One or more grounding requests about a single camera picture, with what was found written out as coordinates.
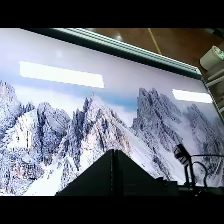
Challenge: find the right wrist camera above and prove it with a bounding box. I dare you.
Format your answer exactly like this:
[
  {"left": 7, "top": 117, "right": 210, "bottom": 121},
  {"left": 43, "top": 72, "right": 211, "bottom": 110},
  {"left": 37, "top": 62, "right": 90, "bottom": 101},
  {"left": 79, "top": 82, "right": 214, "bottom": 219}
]
[{"left": 172, "top": 143, "right": 197, "bottom": 188}]

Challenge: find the black cable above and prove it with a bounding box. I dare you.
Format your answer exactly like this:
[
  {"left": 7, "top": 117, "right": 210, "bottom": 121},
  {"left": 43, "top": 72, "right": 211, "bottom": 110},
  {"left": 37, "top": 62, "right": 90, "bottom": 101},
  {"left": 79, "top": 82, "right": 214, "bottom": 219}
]
[{"left": 190, "top": 153, "right": 224, "bottom": 188}]

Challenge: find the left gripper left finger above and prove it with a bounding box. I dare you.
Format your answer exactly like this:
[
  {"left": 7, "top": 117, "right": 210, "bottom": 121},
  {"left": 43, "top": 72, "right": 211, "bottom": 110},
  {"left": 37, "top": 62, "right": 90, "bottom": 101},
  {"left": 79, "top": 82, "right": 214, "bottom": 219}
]
[{"left": 55, "top": 148, "right": 115, "bottom": 197}]

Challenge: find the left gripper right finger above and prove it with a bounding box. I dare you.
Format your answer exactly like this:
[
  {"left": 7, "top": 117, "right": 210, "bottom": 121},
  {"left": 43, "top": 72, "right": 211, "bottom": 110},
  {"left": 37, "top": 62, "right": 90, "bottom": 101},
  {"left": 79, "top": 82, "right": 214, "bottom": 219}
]
[{"left": 113, "top": 149, "right": 178, "bottom": 197}]

